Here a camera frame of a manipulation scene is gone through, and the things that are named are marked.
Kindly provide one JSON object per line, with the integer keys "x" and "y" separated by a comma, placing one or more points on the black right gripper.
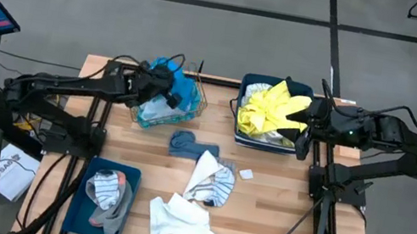
{"x": 318, "y": 117}

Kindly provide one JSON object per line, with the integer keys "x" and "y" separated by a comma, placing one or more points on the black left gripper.
{"x": 152, "y": 81}

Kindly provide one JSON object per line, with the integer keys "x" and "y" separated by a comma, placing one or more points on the teal garment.
{"x": 157, "y": 114}

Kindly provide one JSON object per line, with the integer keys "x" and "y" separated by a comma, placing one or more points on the blue garment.
{"x": 185, "y": 87}

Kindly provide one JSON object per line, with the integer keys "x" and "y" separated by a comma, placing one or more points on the yellow shirt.
{"x": 265, "y": 110}

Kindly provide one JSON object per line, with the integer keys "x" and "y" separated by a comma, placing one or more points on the grey blue sock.
{"x": 190, "y": 146}

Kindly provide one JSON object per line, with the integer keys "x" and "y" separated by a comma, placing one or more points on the white blue striped cloth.
{"x": 210, "y": 182}

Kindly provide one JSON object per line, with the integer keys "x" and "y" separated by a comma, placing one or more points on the white striped sock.
{"x": 103, "y": 189}

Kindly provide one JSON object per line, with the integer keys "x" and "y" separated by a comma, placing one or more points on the grey pink striped sock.
{"x": 113, "y": 216}

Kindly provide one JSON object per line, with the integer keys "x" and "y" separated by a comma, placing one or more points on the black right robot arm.
{"x": 382, "y": 130}

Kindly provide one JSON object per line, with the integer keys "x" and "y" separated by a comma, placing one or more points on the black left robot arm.
{"x": 77, "y": 83}

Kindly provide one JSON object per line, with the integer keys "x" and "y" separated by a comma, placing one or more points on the navy white striped fabric bin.
{"x": 263, "y": 146}

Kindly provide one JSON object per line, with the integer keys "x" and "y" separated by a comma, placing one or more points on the white crumpled cloth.
{"x": 256, "y": 91}

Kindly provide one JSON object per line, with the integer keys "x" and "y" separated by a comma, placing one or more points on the small white tag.
{"x": 246, "y": 174}

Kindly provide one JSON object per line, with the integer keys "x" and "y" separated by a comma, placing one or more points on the blue plastic tray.
{"x": 78, "y": 206}

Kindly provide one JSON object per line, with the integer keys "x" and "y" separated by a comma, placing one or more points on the white printed paper sheet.
{"x": 15, "y": 173}

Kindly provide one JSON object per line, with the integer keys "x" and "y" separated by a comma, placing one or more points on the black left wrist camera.
{"x": 173, "y": 101}

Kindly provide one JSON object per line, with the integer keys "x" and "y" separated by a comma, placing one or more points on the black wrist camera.
{"x": 173, "y": 101}
{"x": 302, "y": 146}

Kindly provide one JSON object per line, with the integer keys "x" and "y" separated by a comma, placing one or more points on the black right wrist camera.
{"x": 302, "y": 146}

